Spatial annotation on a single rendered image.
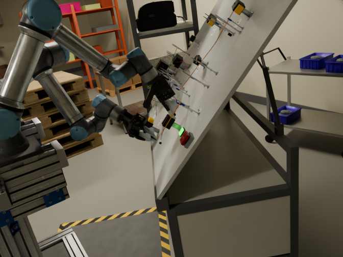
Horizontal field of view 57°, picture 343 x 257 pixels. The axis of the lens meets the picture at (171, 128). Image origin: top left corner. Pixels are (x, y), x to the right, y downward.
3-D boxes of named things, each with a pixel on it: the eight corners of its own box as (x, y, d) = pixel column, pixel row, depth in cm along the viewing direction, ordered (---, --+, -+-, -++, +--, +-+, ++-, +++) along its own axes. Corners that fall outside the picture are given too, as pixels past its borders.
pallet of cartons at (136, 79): (156, 83, 690) (151, 54, 665) (109, 98, 638) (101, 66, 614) (140, 79, 754) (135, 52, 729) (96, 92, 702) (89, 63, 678)
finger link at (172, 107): (184, 112, 144) (172, 96, 144) (173, 120, 144) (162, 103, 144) (184, 113, 147) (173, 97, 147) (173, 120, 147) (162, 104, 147)
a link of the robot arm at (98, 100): (97, 103, 160) (101, 90, 156) (115, 114, 160) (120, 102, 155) (88, 109, 154) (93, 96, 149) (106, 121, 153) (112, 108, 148)
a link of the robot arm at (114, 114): (108, 120, 155) (118, 109, 159) (116, 125, 154) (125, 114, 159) (109, 112, 148) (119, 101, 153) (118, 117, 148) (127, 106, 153)
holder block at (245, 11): (251, 5, 147) (236, -6, 145) (254, 13, 138) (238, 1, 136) (245, 14, 150) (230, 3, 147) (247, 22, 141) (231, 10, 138)
